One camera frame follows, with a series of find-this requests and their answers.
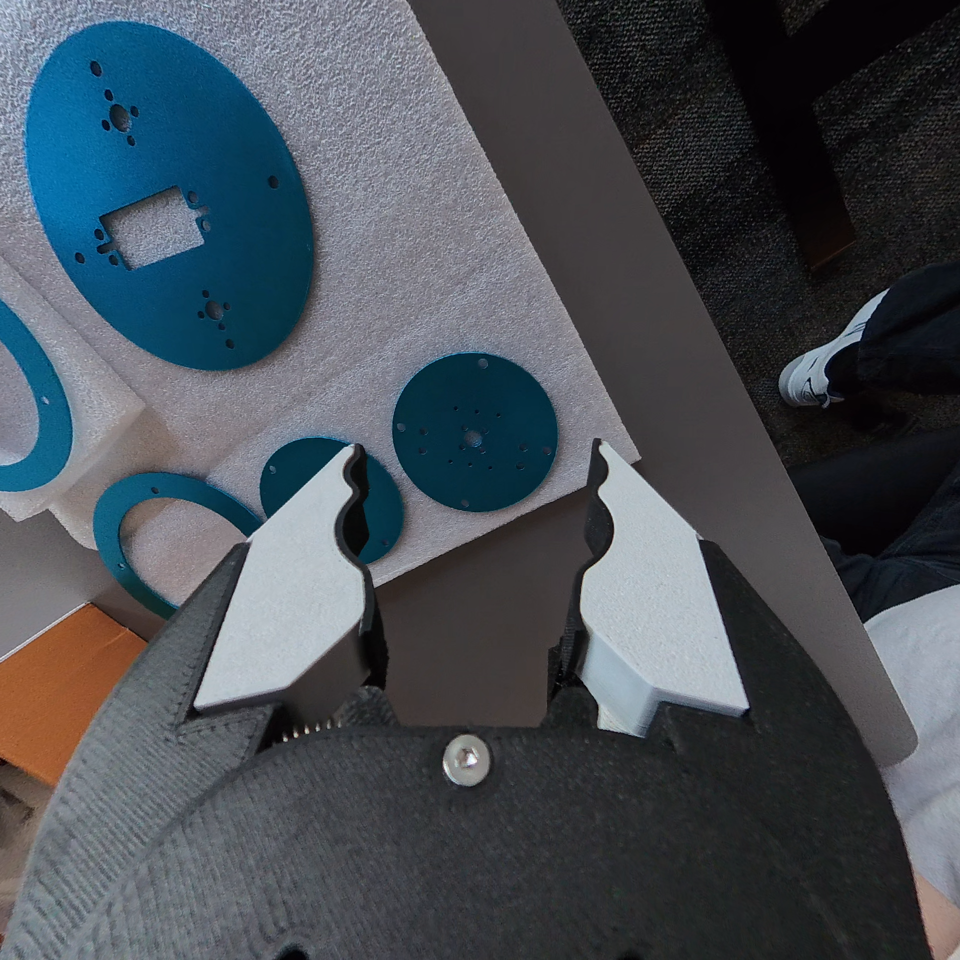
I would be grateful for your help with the white foam sheet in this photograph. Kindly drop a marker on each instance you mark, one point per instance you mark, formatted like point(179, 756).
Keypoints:
point(412, 225)

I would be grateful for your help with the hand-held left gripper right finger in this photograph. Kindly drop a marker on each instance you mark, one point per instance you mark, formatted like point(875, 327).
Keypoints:
point(660, 600)

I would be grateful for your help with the person's dark trousers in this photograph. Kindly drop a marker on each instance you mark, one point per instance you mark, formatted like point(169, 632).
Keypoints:
point(900, 510)

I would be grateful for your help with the small blue plain disc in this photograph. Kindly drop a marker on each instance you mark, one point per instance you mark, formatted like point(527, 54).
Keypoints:
point(300, 472)

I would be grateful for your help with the orange cardboard kit box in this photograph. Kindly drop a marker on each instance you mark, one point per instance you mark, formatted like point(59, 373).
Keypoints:
point(60, 690)

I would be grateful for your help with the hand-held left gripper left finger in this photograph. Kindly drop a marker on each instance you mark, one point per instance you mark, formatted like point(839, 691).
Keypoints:
point(292, 600)

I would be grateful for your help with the blue disc with many holes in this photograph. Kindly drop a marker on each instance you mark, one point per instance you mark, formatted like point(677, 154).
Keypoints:
point(510, 420)

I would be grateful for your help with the blue disc with few holes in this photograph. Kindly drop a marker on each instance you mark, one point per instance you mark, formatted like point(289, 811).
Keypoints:
point(225, 225)

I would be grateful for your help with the white sneaker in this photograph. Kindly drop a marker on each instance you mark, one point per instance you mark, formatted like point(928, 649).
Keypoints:
point(814, 375)

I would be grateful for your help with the white foam block round cutout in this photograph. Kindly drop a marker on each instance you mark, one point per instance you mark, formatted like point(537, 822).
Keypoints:
point(105, 420)

